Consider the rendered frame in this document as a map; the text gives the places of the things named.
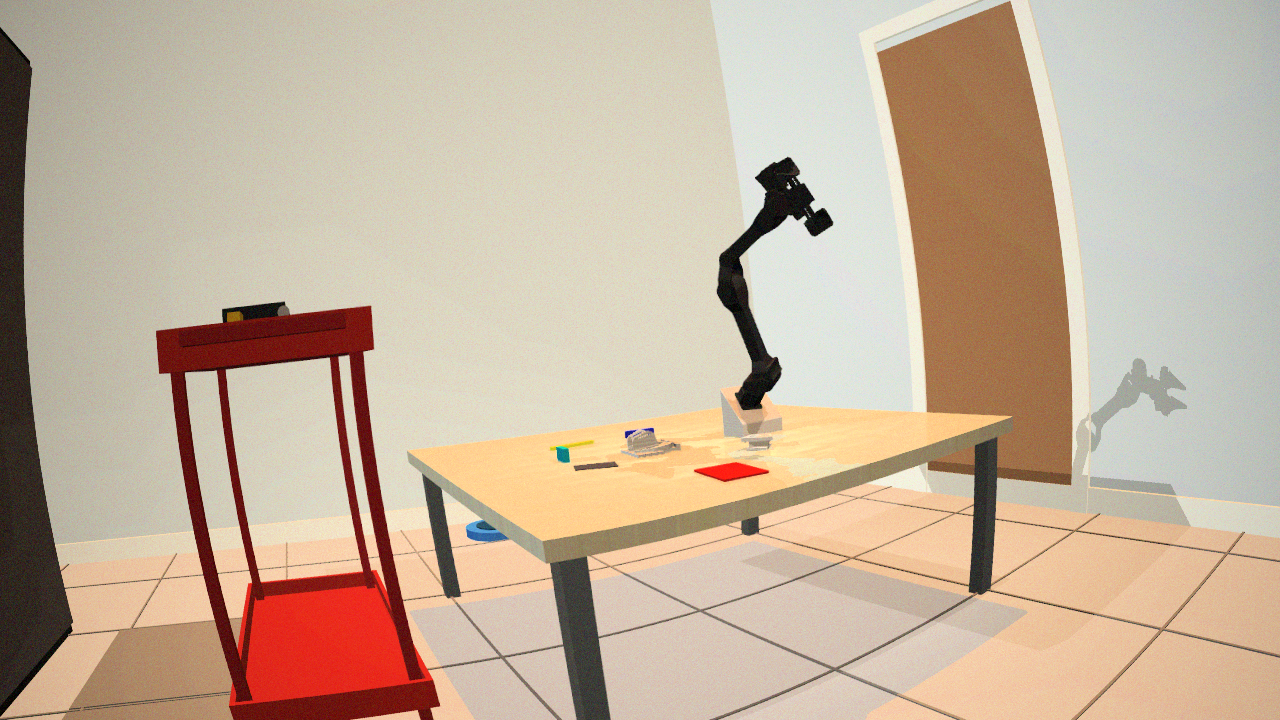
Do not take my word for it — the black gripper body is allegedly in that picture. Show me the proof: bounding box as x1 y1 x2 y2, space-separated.
768 158 835 237

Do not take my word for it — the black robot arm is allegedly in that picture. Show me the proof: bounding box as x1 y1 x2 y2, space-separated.
717 163 804 410

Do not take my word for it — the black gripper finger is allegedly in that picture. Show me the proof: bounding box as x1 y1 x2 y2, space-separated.
773 161 800 183
805 208 831 231

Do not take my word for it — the yellow flat bar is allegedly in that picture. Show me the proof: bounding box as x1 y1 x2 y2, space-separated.
549 439 595 451

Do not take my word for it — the red flat square plate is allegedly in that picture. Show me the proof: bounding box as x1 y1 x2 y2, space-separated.
694 462 769 482

